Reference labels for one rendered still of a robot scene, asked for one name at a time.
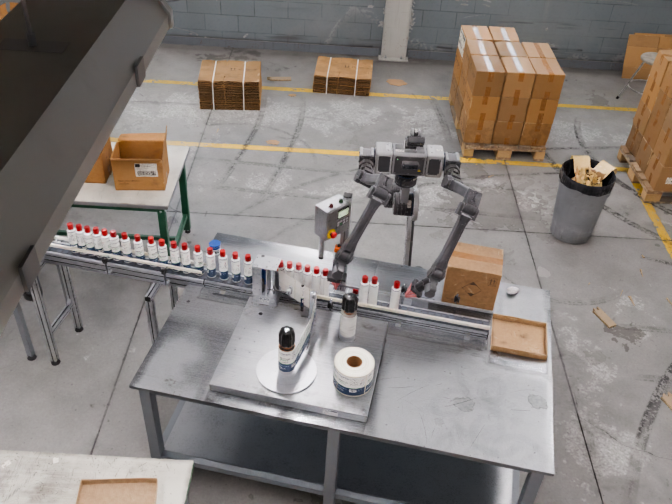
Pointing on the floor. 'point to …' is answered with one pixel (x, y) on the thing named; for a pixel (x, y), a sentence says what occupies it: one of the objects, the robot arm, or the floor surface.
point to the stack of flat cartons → (230, 85)
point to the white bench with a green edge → (17, 482)
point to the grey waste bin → (575, 215)
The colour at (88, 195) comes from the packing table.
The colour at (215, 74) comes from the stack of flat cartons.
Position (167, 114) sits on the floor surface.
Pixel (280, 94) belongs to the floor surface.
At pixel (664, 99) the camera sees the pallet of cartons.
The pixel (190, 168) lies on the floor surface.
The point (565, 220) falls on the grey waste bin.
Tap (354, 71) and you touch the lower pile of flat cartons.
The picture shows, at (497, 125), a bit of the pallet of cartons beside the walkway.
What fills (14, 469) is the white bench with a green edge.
